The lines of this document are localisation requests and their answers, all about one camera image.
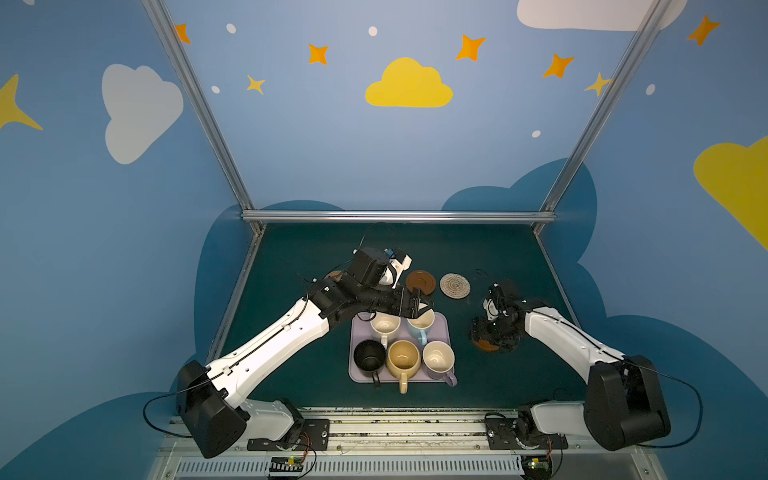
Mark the brown wooden round coaster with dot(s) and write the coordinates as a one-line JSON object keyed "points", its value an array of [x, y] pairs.
{"points": [[485, 346]]}

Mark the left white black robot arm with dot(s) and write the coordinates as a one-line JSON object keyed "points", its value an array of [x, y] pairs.
{"points": [[211, 397]]}

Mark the yellow mug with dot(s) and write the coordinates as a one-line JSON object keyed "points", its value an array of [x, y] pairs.
{"points": [[403, 361]]}

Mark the aluminium frame rail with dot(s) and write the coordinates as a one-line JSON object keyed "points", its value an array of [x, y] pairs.
{"points": [[435, 217]]}

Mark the lavender plastic tray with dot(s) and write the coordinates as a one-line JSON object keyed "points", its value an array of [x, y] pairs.
{"points": [[361, 331]]}

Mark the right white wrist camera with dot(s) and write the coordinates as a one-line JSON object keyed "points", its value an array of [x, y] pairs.
{"points": [[500, 302]]}

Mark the white woven round coaster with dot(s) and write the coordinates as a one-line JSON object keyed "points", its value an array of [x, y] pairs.
{"points": [[455, 286]]}

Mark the small circuit board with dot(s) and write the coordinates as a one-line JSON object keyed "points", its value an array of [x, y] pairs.
{"points": [[536, 468], [289, 467]]}

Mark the lavender mug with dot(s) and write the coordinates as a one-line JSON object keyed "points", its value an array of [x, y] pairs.
{"points": [[439, 360]]}

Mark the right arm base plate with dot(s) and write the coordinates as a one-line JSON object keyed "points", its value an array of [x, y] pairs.
{"points": [[503, 433]]}

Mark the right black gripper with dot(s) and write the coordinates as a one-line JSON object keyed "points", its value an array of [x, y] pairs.
{"points": [[489, 330]]}

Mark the white cream mug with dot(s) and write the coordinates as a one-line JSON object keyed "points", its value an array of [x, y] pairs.
{"points": [[385, 328]]}

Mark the light blue mug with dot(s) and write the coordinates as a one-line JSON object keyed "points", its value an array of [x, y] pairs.
{"points": [[419, 327]]}

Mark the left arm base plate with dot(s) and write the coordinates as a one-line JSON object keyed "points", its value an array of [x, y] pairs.
{"points": [[312, 433]]}

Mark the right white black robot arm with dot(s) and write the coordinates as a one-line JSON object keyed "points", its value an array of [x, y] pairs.
{"points": [[624, 403]]}

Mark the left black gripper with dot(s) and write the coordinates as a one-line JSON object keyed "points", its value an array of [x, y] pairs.
{"points": [[409, 302]]}

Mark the dark wooden round coaster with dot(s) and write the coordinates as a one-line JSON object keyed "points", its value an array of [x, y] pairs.
{"points": [[421, 281]]}

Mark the right small circuit board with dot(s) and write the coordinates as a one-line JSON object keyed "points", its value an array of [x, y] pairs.
{"points": [[536, 468]]}

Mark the left small circuit board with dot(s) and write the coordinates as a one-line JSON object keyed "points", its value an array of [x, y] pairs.
{"points": [[289, 467]]}

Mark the woven rattan round coaster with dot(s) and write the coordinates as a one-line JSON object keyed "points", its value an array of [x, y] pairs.
{"points": [[335, 275]]}

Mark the black mug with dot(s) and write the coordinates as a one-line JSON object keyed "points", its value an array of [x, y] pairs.
{"points": [[369, 356]]}

